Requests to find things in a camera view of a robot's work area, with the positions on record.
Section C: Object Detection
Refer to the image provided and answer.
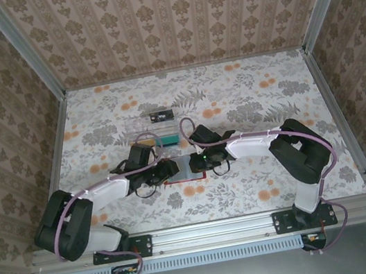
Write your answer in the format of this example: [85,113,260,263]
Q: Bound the red card holder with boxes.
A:
[159,153,209,187]

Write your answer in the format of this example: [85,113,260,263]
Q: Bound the teal card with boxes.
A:
[155,133,181,148]

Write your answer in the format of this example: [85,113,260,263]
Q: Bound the black printed card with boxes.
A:
[149,108,176,125]

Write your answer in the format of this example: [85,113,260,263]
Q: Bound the clear acrylic card stand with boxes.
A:
[123,108,182,157]

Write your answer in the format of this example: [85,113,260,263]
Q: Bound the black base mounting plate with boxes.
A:
[90,232,155,266]
[272,202,339,236]

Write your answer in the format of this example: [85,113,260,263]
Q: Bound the thin black cable loop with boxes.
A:
[211,159,232,178]
[133,179,162,201]

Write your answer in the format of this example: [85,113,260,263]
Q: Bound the purple cable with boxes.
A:
[179,94,356,274]
[39,130,186,274]

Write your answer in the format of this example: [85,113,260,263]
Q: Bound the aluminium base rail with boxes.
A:
[29,193,366,274]

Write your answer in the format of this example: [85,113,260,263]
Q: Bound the white slotted cable duct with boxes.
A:
[60,233,306,274]

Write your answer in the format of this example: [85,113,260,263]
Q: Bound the thin aluminium frame rail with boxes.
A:
[64,47,306,94]

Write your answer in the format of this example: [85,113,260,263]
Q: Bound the black connector box with wires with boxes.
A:
[299,230,329,253]
[110,262,146,274]

